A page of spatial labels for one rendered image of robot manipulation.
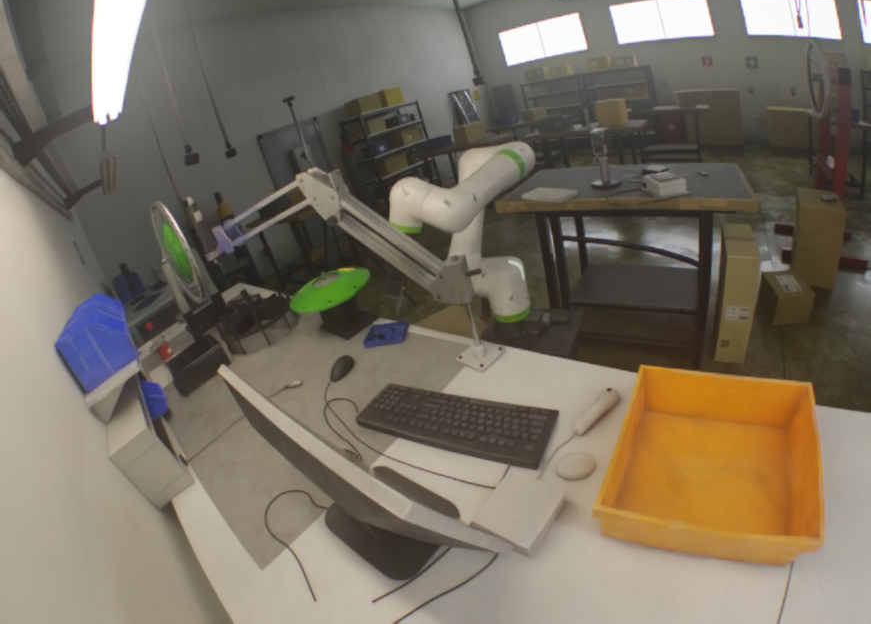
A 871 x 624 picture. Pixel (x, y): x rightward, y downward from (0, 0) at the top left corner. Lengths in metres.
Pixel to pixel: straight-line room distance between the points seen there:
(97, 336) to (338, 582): 0.87
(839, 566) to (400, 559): 0.73
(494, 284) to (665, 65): 8.57
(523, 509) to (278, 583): 0.47
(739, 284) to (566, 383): 1.43
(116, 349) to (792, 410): 1.57
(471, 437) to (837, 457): 0.74
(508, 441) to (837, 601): 0.68
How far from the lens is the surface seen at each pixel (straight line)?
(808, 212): 3.18
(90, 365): 1.21
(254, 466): 1.03
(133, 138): 5.99
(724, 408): 0.80
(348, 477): 0.39
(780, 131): 8.45
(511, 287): 1.16
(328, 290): 1.30
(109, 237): 5.79
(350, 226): 0.92
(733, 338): 2.32
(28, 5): 3.22
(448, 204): 0.94
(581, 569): 0.64
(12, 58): 1.39
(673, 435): 0.79
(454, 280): 0.87
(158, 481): 1.12
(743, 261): 2.08
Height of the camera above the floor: 1.52
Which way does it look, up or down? 26 degrees down
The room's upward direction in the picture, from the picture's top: 17 degrees counter-clockwise
